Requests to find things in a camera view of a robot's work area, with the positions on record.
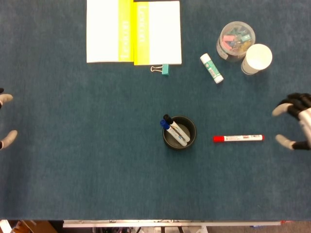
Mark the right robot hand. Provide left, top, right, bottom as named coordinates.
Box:
left=271, top=92, right=311, bottom=151

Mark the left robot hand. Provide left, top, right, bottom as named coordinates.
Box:
left=0, top=87, right=18, bottom=150

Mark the red cap marker pen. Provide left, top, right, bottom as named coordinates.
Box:
left=213, top=134, right=265, bottom=143

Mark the black pen cup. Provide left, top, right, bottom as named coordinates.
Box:
left=162, top=116, right=197, bottom=150

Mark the black capped marker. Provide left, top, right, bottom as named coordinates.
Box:
left=163, top=114, right=191, bottom=145

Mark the blue capped marker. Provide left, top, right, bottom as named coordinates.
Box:
left=159, top=119, right=188, bottom=147

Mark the white paper cup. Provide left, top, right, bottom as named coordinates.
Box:
left=241, top=43, right=273, bottom=75

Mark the clear jar of binder clips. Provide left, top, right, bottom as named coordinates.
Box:
left=216, top=21, right=256, bottom=63

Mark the white glue stick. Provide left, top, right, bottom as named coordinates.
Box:
left=200, top=53, right=225, bottom=84

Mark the yellow white notebook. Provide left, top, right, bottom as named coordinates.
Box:
left=86, top=0, right=135, bottom=64
left=133, top=0, right=182, bottom=66

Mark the brown cardboard box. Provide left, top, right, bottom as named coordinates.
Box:
left=11, top=220, right=58, bottom=233

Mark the teal binder clip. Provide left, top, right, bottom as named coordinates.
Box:
left=150, top=64, right=170, bottom=77

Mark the metal table frame rail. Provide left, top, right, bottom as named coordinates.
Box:
left=62, top=219, right=281, bottom=229

